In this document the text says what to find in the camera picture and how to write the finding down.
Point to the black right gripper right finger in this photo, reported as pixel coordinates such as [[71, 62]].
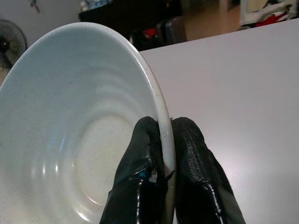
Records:
[[198, 168]]

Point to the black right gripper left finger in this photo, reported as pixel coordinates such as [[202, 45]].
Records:
[[140, 163]]

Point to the white ceramic bowl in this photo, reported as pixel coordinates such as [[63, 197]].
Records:
[[70, 121]]

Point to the red cloth item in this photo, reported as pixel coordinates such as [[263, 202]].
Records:
[[150, 33]]

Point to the dark brown suitcase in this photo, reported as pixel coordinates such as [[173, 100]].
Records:
[[174, 30]]

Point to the white framed shelf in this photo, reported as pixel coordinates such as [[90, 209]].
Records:
[[251, 9]]

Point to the red and white clothes pile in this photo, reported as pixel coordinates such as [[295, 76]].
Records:
[[275, 14]]

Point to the black standing fan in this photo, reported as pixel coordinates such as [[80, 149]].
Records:
[[10, 45]]

